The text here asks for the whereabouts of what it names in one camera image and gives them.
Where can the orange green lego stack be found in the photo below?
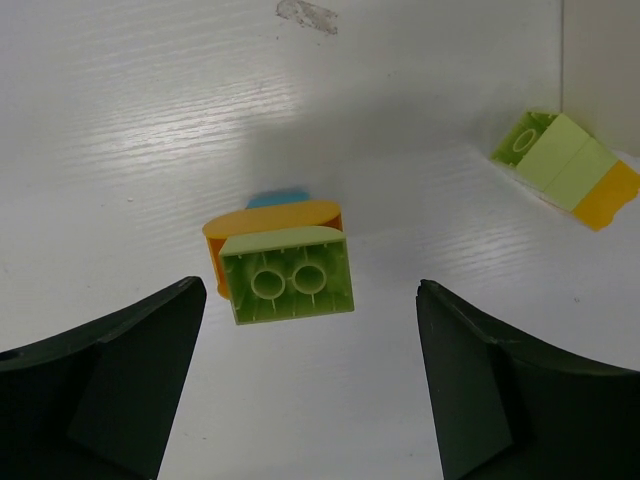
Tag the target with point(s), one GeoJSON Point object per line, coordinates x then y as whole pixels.
{"type": "Point", "coordinates": [282, 257]}

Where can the yellow green lego stack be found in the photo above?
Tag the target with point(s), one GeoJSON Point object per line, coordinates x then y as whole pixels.
{"type": "Point", "coordinates": [568, 168]}

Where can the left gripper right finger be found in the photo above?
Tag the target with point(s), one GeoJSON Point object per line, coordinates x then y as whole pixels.
{"type": "Point", "coordinates": [507, 405]}

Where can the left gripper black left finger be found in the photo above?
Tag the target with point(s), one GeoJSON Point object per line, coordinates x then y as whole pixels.
{"type": "Point", "coordinates": [99, 401]}

